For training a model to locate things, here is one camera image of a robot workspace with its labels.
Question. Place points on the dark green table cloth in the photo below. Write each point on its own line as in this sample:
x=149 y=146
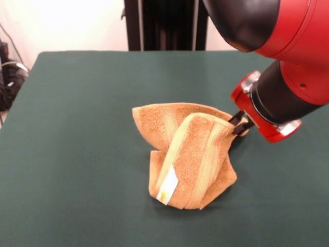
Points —
x=77 y=154

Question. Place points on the black robot pedestal stand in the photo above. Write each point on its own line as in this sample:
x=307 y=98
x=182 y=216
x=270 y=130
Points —
x=167 y=25

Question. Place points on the tan terry towel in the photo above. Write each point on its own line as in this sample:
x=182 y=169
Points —
x=190 y=154

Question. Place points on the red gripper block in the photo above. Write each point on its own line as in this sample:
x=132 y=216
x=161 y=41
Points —
x=246 y=108

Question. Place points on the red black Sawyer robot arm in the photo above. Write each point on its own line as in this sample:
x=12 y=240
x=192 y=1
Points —
x=282 y=38

